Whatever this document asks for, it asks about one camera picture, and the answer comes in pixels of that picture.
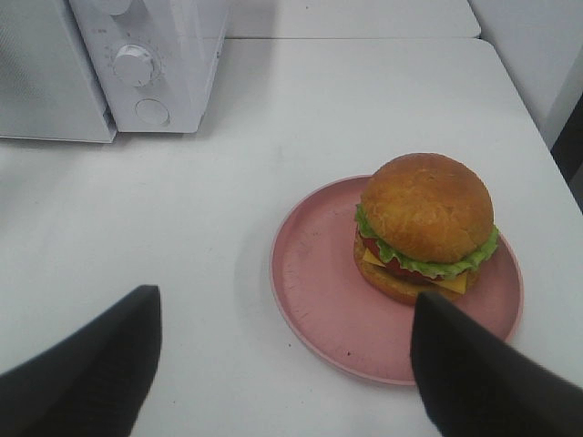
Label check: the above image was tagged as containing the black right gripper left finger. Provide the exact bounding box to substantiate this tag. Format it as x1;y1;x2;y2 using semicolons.
1;285;162;436

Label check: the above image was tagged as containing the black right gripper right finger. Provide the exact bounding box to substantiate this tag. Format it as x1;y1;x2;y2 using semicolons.
410;292;582;436

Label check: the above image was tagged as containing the pink round plate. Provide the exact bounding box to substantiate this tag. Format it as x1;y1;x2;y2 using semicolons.
270;174;525;387

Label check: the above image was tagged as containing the burger with lettuce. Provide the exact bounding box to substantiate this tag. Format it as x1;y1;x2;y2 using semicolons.
353;153;499;305

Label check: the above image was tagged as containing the round white door button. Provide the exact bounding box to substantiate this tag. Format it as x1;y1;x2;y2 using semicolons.
135;98;170;126

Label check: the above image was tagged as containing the white microwave door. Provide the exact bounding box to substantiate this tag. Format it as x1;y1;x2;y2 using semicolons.
1;0;117;143

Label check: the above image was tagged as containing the white timer knob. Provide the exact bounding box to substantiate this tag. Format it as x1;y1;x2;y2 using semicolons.
113;45;155;87

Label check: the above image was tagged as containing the white microwave oven body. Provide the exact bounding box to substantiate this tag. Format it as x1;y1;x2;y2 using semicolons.
70;0;229;133

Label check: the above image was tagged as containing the upper white power knob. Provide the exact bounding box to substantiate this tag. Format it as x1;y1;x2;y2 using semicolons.
103;0;132;16

